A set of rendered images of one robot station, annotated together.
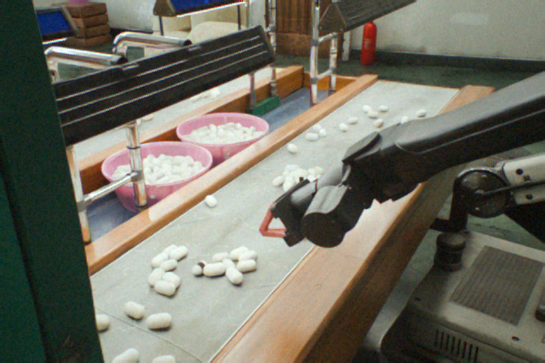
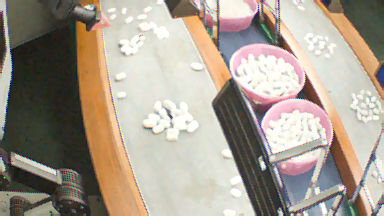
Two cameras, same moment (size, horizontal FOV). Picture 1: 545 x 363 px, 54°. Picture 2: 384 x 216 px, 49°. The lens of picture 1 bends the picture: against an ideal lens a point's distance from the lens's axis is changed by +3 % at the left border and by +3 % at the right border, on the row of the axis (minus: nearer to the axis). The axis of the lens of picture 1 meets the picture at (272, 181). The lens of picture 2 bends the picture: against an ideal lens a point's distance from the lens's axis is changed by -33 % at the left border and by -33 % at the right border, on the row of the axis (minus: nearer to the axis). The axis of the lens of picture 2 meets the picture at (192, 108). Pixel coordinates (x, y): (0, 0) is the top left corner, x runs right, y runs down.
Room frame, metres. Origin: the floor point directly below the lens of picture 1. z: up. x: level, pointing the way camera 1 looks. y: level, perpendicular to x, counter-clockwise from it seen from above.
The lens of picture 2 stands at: (1.99, -0.87, 1.91)
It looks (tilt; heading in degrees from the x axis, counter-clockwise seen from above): 43 degrees down; 134
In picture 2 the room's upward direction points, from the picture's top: straight up
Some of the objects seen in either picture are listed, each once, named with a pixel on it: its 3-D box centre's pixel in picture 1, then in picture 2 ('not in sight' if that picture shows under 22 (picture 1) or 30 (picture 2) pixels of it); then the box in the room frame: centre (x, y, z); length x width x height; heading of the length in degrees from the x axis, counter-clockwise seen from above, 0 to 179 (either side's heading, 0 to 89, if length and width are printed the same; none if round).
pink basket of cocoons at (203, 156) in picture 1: (160, 178); (270, 80); (1.20, 0.28, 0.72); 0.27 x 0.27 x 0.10
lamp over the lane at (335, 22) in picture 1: (374, 2); (273, 195); (1.66, -0.31, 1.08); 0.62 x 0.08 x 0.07; 150
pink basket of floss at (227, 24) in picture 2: not in sight; (225, 9); (0.82, 0.51, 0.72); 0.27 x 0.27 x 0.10
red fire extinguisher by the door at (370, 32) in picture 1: (370, 38); not in sight; (5.44, -1.00, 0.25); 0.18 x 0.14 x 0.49; 154
